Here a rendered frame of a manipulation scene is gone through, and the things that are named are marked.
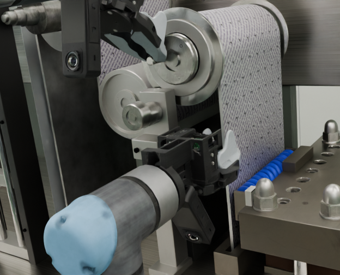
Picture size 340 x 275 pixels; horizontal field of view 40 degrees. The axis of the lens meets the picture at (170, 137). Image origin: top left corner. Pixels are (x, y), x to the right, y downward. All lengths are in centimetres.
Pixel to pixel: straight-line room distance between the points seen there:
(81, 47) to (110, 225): 22
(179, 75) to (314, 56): 36
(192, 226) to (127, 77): 28
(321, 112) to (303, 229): 287
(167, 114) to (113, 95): 14
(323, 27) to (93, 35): 52
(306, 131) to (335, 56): 264
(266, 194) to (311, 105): 285
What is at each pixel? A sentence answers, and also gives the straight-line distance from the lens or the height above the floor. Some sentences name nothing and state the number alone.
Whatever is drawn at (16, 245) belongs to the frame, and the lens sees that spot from 96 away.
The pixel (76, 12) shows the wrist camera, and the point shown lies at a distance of 59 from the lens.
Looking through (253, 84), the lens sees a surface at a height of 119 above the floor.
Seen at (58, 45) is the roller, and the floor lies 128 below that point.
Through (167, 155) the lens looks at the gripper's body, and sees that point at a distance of 57.
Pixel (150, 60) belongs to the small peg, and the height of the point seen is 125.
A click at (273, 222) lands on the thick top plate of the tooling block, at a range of 68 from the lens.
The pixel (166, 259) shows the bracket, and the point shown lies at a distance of 81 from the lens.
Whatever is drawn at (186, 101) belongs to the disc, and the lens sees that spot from 73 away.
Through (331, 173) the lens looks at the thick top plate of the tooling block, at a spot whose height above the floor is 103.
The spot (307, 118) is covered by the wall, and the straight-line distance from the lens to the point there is 356.
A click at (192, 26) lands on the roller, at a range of 70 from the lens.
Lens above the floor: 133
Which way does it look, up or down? 16 degrees down
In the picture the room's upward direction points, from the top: 6 degrees counter-clockwise
